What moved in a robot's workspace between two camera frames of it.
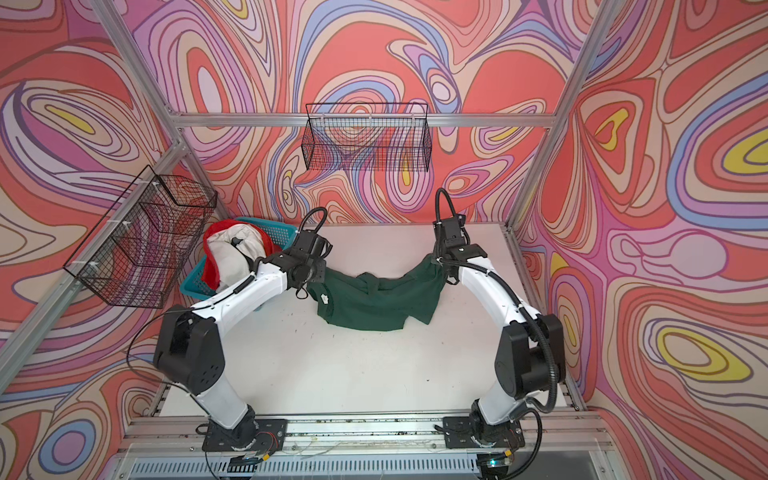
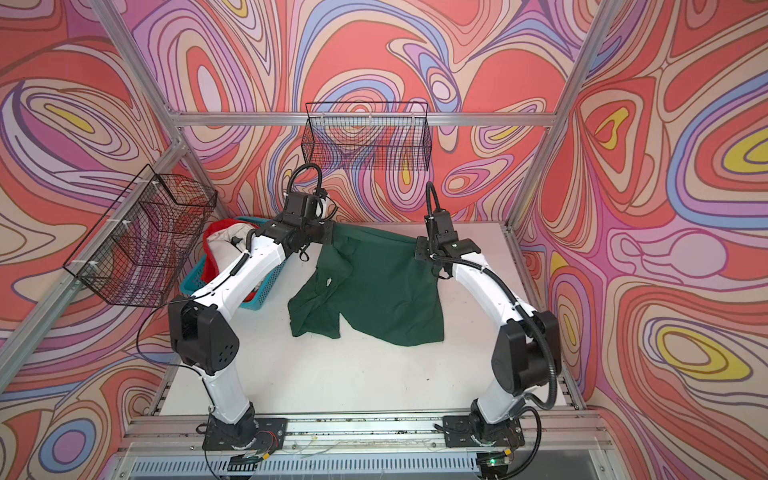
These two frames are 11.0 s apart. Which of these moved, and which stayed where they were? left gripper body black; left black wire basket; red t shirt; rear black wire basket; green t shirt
Moved: left gripper body black; green t shirt
Stayed: red t shirt; left black wire basket; rear black wire basket
